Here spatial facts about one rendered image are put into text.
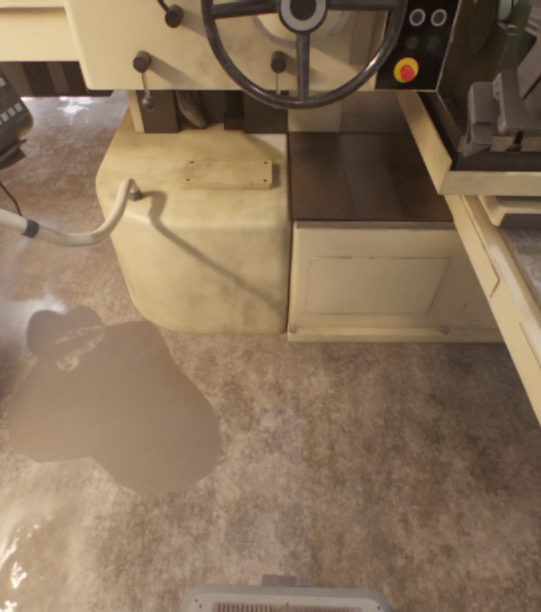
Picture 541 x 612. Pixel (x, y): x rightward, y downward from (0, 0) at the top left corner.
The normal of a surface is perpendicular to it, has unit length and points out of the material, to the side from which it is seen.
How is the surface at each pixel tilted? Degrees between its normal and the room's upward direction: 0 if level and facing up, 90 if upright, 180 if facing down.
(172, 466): 0
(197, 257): 90
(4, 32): 90
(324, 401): 0
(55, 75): 90
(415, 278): 90
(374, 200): 0
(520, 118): 30
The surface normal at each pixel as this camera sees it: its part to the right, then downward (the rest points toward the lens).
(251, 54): 0.00, 0.75
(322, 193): 0.00, -0.66
